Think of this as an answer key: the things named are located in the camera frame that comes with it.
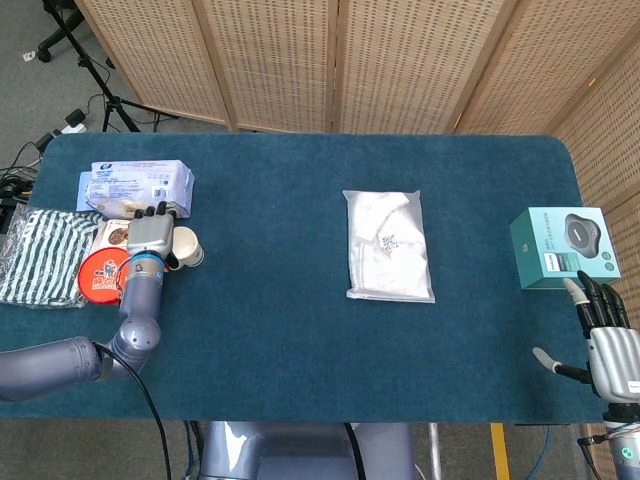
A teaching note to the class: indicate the wooden rattan folding screen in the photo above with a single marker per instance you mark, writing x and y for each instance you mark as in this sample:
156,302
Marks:
280,60

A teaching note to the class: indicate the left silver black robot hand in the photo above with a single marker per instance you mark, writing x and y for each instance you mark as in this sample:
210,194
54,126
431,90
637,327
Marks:
150,235

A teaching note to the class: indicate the silver metal table leg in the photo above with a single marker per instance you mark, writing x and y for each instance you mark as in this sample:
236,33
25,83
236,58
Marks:
435,450

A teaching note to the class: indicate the white blue tissue pack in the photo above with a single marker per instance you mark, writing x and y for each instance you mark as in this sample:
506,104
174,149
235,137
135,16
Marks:
135,182

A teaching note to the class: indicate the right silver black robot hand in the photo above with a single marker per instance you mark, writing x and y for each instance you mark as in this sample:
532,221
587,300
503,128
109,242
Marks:
612,365

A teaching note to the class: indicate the small white paper cup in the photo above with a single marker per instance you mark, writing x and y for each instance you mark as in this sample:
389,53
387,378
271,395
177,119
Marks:
190,247

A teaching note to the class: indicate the small white floor tag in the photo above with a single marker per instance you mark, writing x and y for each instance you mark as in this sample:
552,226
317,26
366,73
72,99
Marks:
28,55

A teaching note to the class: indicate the teal speaker product box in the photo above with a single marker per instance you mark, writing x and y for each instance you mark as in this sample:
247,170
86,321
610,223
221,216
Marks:
560,245

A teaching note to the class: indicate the white power strip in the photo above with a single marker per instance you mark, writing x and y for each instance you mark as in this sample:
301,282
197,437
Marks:
75,118

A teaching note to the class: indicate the red green food box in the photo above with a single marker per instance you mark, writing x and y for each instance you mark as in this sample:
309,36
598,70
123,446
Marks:
112,235

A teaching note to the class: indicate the green white striped cloth bag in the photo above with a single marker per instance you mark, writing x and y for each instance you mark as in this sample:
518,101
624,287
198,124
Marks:
45,250

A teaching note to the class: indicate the dark teal table mat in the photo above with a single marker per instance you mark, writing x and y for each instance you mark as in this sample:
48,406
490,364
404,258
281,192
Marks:
300,350

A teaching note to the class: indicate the black tripod stand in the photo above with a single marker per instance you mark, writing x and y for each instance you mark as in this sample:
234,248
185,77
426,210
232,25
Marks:
114,105

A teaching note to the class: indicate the white garment in clear bag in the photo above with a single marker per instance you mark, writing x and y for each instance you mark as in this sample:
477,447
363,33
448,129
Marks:
387,245

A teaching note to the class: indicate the black office chair base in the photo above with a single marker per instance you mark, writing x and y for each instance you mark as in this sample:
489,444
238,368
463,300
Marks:
45,52

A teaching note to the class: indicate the grey-blue robot torso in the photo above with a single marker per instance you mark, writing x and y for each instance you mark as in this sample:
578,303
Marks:
300,450

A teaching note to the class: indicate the orange lidded snack canister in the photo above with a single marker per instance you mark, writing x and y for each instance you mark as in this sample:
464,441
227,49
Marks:
97,277

